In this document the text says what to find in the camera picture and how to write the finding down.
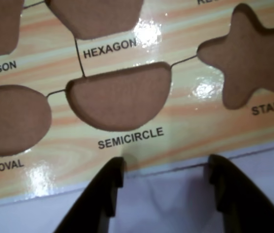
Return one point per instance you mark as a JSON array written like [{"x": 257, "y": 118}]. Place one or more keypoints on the wooden shape puzzle board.
[{"x": 54, "y": 60}]

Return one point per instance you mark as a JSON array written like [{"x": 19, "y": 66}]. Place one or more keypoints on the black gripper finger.
[
  {"x": 98, "y": 191},
  {"x": 246, "y": 208}
]

